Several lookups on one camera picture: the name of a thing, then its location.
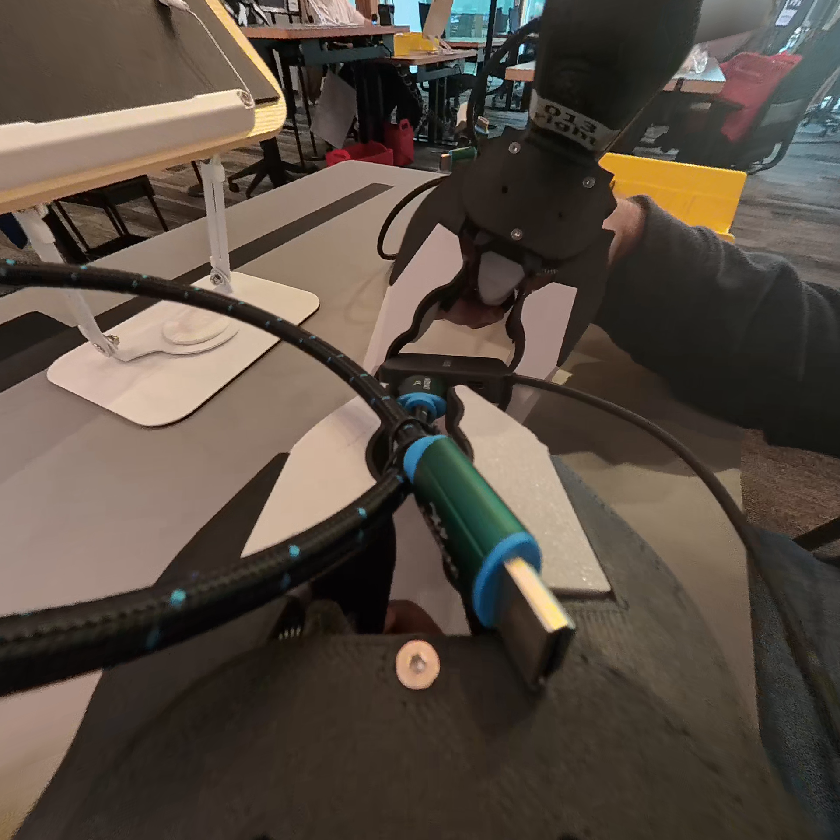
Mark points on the grey hanging paper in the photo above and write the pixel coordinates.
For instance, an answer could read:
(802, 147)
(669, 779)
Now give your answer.
(333, 111)

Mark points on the white folding stand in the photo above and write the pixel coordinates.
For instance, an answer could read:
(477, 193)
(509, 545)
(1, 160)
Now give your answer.
(164, 394)

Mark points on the person's left hand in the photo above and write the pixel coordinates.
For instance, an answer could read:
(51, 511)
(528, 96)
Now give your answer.
(410, 620)

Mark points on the person's right forearm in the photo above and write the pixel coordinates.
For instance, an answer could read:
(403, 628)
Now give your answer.
(722, 315)

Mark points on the person's right hand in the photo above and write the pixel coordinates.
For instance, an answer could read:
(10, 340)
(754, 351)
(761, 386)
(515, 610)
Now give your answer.
(627, 223)

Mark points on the long wooden desk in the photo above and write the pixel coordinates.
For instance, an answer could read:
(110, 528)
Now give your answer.
(315, 31)
(702, 79)

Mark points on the red jacket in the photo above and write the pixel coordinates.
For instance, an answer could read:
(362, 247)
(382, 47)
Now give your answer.
(754, 85)

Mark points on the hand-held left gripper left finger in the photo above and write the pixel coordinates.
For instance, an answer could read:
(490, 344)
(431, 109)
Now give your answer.
(315, 459)

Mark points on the black pole stand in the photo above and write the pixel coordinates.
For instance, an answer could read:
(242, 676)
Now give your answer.
(490, 59)

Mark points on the person's jeans leg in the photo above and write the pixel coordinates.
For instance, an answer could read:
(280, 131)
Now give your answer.
(800, 656)

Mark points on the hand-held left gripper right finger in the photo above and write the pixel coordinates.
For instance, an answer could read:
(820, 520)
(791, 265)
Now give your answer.
(558, 518)

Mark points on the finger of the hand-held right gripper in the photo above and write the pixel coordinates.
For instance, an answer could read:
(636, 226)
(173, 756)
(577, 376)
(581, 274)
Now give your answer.
(420, 275)
(548, 328)

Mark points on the clear plastic bag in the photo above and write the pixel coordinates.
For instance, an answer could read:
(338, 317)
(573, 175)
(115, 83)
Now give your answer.
(702, 65)

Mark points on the yellow plastic bin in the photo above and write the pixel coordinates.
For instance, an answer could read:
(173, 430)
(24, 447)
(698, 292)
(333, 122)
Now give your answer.
(682, 190)

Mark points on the small yellow bin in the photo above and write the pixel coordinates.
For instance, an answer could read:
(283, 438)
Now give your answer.
(413, 44)

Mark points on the black office chair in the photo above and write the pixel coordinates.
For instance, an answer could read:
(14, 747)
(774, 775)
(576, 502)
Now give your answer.
(800, 111)

